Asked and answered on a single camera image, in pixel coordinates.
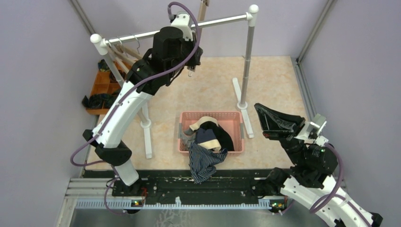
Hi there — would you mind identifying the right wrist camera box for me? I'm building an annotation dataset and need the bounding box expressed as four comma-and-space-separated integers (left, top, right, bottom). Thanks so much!
295, 114, 328, 147

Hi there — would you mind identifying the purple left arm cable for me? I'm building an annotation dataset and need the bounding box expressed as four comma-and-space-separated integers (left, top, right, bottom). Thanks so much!
69, 1, 203, 216

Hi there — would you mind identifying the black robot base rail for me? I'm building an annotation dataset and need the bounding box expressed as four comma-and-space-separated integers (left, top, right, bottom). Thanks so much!
83, 169, 293, 212

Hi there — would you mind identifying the beige clip hanger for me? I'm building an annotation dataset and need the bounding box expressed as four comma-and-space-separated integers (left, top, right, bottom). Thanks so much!
112, 44, 138, 65
119, 37, 143, 60
109, 47, 133, 74
187, 0, 210, 78

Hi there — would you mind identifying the black rolled cloth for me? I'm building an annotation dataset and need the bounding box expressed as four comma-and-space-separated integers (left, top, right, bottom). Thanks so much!
81, 93, 110, 109

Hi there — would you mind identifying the dark striped underwear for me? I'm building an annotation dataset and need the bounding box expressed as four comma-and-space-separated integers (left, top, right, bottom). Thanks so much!
189, 142, 228, 184

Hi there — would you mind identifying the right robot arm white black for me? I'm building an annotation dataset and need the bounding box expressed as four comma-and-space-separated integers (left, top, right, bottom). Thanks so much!
254, 103, 383, 227

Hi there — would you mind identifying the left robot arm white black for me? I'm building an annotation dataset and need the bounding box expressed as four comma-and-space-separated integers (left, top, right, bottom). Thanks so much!
83, 26, 203, 196

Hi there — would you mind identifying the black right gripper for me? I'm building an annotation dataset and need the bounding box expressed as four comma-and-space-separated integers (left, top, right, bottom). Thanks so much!
254, 102, 305, 165

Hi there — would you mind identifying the green patterned tie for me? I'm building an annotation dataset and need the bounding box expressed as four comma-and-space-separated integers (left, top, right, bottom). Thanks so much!
104, 89, 121, 109

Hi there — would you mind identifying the white metal clothes rack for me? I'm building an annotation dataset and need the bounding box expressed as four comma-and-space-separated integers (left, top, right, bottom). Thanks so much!
84, 2, 259, 164

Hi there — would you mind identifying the orange wooden divider tray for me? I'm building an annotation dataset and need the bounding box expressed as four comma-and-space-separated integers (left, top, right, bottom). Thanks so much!
86, 70, 121, 115

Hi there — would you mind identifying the black underwear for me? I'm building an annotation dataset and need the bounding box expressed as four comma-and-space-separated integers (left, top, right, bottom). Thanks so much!
200, 122, 235, 151

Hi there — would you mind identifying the pink plastic basket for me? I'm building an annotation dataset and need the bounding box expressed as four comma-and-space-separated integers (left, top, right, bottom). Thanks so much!
177, 111, 245, 156

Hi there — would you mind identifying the navy blue underwear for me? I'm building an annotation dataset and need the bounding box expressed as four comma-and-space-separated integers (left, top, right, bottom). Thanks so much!
189, 116, 221, 152

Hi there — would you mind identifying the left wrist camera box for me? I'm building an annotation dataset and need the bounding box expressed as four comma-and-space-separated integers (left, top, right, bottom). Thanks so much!
168, 11, 194, 41

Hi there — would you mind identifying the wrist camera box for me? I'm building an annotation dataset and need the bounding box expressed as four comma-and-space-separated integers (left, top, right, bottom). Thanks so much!
295, 114, 328, 147
168, 11, 194, 41

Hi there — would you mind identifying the green patterned rolled cloth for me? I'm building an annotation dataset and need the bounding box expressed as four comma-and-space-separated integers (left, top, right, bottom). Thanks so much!
97, 59, 110, 72

